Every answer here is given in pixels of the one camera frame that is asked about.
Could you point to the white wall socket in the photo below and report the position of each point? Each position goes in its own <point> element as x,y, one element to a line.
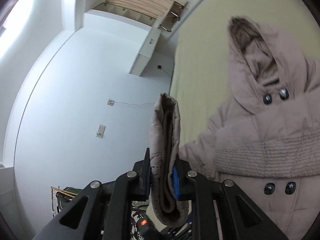
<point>110,102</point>

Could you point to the metal frame chair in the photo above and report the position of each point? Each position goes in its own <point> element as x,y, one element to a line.
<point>172,15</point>

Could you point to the bed with olive sheet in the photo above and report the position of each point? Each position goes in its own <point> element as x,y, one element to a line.
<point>205,55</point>

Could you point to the camouflage cloth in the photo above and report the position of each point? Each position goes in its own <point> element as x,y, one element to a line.
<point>136,221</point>

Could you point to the mauve hooded down coat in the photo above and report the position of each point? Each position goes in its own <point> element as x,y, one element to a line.
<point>250,142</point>

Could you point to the white wall-mounted desk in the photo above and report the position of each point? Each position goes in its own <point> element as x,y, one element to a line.
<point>146,50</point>

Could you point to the dark green case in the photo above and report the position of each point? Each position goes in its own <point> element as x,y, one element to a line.
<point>67,196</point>

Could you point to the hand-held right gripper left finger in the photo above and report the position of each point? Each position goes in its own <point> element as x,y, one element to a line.
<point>143,177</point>

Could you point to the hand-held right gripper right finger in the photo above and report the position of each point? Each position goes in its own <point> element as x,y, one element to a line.
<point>176,183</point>

